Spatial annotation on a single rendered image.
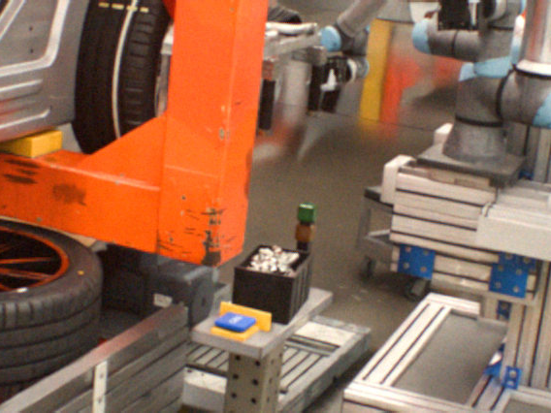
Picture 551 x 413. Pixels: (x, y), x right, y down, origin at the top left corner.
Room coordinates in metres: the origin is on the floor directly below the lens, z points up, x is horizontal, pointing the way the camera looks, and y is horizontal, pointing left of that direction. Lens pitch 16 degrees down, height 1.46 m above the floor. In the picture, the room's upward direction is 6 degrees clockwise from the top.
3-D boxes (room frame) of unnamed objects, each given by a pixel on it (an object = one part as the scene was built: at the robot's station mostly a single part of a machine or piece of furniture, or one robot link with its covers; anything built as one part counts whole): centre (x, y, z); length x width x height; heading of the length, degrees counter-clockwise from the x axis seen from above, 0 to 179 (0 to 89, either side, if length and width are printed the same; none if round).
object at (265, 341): (2.69, 0.02, 0.44); 0.43 x 0.17 x 0.03; 158
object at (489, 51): (2.60, -0.38, 1.11); 0.11 x 0.08 x 0.11; 57
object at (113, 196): (2.96, 0.51, 0.69); 0.52 x 0.17 x 0.35; 68
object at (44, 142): (3.02, 0.67, 0.71); 0.14 x 0.14 x 0.05; 68
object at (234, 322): (2.53, 0.08, 0.47); 0.07 x 0.07 x 0.02; 68
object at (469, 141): (2.88, -0.43, 0.87); 0.15 x 0.15 x 0.10
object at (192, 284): (3.12, 0.38, 0.26); 0.42 x 0.18 x 0.35; 68
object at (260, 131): (3.18, 0.08, 0.83); 0.04 x 0.04 x 0.16
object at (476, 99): (2.88, -0.44, 0.98); 0.13 x 0.12 x 0.14; 57
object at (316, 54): (3.51, -0.02, 0.93); 0.09 x 0.05 x 0.05; 68
